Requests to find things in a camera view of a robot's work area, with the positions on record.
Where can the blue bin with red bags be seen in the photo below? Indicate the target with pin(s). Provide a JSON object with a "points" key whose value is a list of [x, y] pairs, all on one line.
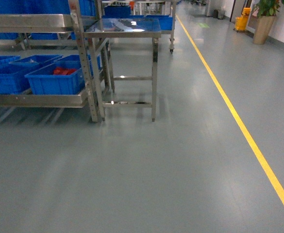
{"points": [[43, 82]]}

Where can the stainless steel shelf rack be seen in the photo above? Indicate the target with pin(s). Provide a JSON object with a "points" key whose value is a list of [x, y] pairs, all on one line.
{"points": [[93, 55]]}

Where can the blue bin with clear plastic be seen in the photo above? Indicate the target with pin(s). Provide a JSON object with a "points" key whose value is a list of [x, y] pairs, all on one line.
{"points": [[37, 60]]}

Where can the empty blue bin front left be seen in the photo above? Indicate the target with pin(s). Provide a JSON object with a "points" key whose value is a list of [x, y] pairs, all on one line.
{"points": [[12, 78]]}

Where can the red bubble wrap bags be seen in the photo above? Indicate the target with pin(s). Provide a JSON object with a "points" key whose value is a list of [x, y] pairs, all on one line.
{"points": [[64, 71]]}

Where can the stainless steel side table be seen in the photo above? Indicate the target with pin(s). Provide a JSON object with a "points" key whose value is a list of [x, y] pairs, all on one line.
{"points": [[132, 28]]}

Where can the distant steel cart with bins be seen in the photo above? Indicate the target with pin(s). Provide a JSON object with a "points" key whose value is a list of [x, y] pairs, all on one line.
{"points": [[163, 10]]}

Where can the clear plastic bag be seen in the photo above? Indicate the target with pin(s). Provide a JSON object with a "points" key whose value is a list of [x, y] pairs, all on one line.
{"points": [[29, 63]]}

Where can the yellow mop bucket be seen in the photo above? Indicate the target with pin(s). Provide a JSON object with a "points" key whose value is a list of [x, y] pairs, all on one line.
{"points": [[241, 22]]}

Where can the tall potted plant beige planter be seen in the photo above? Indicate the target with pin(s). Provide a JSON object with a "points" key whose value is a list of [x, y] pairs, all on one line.
{"points": [[266, 14]]}

